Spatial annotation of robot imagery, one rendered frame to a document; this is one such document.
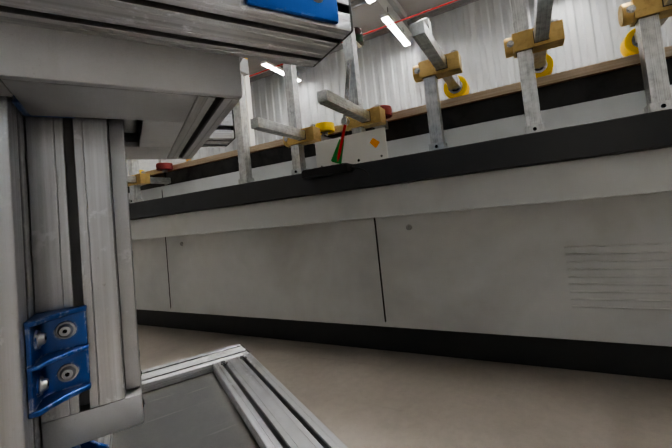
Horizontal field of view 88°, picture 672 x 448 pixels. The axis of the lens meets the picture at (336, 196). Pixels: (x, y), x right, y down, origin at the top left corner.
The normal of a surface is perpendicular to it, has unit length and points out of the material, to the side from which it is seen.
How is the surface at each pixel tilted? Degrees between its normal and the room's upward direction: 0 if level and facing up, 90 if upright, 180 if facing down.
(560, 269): 90
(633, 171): 90
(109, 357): 90
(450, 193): 90
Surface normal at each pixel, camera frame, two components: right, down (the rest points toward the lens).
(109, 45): 0.51, -0.10
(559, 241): -0.48, 0.00
